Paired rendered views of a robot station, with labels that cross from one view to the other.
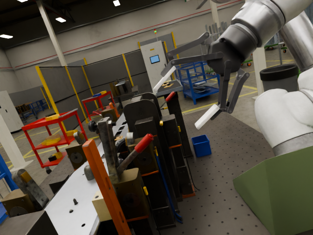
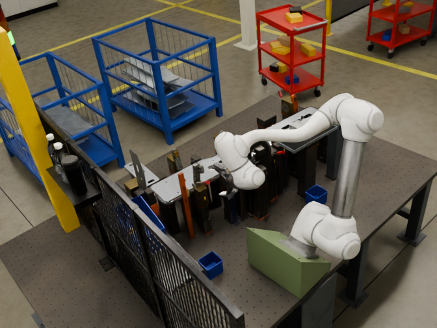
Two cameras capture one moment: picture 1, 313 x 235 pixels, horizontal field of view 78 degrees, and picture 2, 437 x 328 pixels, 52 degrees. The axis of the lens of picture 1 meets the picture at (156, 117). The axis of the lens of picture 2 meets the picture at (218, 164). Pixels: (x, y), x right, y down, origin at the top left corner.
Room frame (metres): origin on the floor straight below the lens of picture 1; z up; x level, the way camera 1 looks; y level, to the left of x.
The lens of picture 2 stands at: (-0.71, -1.49, 2.67)
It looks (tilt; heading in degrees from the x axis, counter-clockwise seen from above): 36 degrees down; 50
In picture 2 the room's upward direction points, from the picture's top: 7 degrees counter-clockwise
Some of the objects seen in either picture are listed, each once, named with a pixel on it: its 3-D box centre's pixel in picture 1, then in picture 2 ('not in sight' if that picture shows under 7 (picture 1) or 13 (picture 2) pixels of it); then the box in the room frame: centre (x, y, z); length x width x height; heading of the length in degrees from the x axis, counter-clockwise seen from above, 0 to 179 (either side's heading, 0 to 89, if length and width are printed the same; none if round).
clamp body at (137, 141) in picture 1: (157, 184); (230, 198); (0.63, 0.07, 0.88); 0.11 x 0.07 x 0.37; 84
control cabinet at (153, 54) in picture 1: (155, 64); not in sight; (7.69, -0.55, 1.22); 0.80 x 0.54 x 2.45; 89
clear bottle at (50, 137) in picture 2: not in sight; (56, 153); (-0.16, 0.36, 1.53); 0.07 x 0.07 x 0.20
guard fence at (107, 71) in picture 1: (130, 77); not in sight; (8.29, 0.58, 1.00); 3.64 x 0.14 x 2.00; 89
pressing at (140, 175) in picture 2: not in sight; (140, 177); (0.22, 0.33, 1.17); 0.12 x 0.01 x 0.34; 84
